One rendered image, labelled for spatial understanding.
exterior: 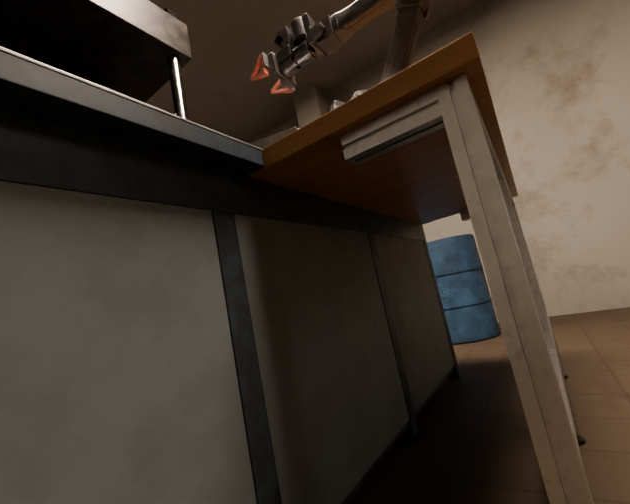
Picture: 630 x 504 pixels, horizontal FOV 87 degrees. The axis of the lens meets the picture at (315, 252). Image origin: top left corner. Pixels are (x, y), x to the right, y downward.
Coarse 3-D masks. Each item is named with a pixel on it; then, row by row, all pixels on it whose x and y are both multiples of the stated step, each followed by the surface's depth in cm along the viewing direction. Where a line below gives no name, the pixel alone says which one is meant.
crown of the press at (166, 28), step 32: (0, 0) 124; (32, 0) 126; (64, 0) 128; (96, 0) 133; (128, 0) 145; (0, 32) 130; (32, 32) 138; (64, 32) 141; (96, 32) 144; (128, 32) 147; (160, 32) 156; (64, 64) 157; (96, 64) 160; (128, 64) 164; (160, 64) 168
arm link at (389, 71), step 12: (396, 0) 79; (420, 0) 76; (408, 12) 78; (420, 12) 79; (396, 24) 80; (408, 24) 79; (420, 24) 80; (396, 36) 80; (408, 36) 79; (396, 48) 80; (408, 48) 79; (396, 60) 80; (408, 60) 80; (384, 72) 82; (396, 72) 80
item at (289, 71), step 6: (270, 54) 99; (276, 60) 100; (288, 60) 98; (294, 60) 98; (276, 66) 99; (282, 66) 100; (288, 66) 99; (294, 66) 99; (276, 72) 99; (282, 72) 101; (288, 72) 101; (294, 72) 101; (288, 78) 103; (294, 78) 106; (294, 84) 106
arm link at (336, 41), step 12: (360, 0) 86; (372, 0) 84; (384, 0) 83; (408, 0) 77; (336, 12) 90; (348, 12) 88; (360, 12) 86; (372, 12) 86; (384, 12) 87; (324, 24) 91; (336, 24) 89; (348, 24) 88; (360, 24) 89; (324, 36) 91; (336, 36) 91; (348, 36) 92; (324, 48) 95; (336, 48) 95
